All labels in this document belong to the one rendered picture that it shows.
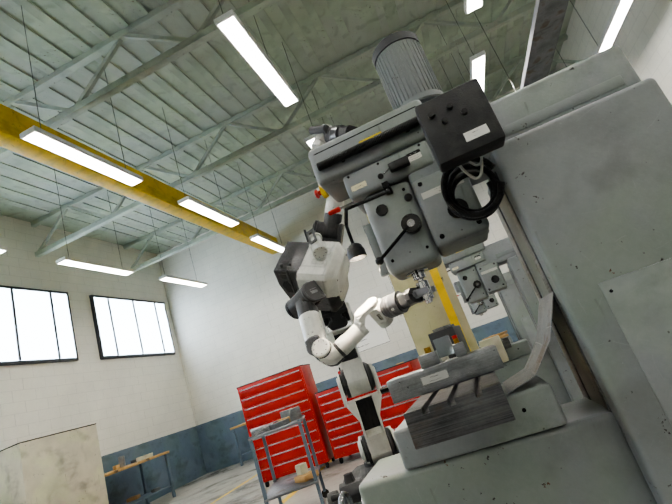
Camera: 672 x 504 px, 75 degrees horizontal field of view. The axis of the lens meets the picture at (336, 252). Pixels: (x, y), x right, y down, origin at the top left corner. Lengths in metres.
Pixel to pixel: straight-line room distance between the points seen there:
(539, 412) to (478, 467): 0.24
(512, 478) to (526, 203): 0.81
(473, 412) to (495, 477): 0.47
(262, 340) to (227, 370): 1.27
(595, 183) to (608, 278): 0.28
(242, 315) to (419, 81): 10.81
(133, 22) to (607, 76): 6.11
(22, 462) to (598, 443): 6.42
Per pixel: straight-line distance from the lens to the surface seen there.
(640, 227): 1.50
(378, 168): 1.65
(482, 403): 1.08
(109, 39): 7.17
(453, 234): 1.54
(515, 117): 1.69
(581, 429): 1.51
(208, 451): 12.95
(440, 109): 1.42
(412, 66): 1.84
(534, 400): 1.48
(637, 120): 1.60
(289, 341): 11.58
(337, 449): 6.70
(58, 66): 7.58
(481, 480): 1.52
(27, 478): 7.01
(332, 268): 1.98
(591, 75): 1.78
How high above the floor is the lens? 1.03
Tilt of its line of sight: 16 degrees up
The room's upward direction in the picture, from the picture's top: 19 degrees counter-clockwise
